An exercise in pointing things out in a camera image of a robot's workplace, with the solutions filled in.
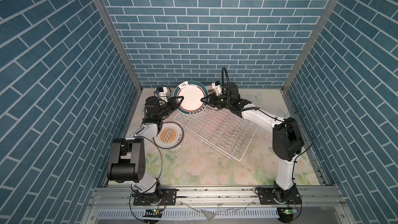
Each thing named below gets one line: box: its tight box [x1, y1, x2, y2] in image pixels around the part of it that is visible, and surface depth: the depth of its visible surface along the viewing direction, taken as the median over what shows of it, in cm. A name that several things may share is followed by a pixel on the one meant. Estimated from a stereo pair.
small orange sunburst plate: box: [152, 121, 184, 149], surface depth 93 cm
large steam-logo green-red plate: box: [173, 80, 210, 116], surface depth 86 cm
